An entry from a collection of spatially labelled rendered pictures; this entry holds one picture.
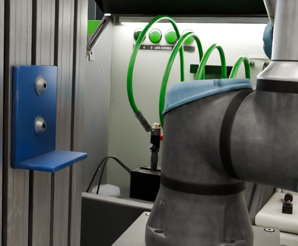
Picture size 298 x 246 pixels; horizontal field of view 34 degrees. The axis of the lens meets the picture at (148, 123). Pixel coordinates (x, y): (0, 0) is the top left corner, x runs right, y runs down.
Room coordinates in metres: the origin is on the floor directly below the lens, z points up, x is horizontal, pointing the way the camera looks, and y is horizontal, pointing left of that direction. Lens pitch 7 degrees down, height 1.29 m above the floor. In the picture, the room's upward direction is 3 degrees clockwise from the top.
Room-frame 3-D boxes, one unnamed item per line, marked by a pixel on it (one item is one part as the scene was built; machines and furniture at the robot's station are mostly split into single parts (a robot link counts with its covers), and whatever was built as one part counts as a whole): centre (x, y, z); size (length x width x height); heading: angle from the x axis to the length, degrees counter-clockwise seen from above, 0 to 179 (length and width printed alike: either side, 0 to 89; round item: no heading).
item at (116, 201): (1.16, 0.08, 0.87); 0.62 x 0.04 x 0.16; 66
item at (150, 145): (1.36, -0.02, 1.00); 0.05 x 0.03 x 0.21; 156
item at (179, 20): (1.61, -0.13, 1.43); 0.54 x 0.03 x 0.02; 66
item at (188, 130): (0.65, -0.08, 1.20); 0.13 x 0.12 x 0.14; 49
